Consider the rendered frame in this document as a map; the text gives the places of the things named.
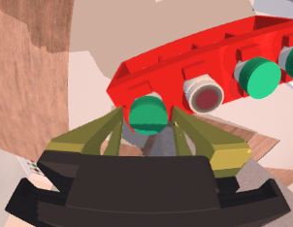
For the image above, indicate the light grey flat mat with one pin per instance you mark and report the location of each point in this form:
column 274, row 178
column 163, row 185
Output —
column 105, row 33

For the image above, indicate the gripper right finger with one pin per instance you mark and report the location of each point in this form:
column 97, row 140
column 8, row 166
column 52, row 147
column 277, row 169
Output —
column 227, row 152

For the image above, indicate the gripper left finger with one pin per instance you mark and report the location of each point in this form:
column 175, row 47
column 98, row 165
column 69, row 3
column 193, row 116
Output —
column 88, row 138

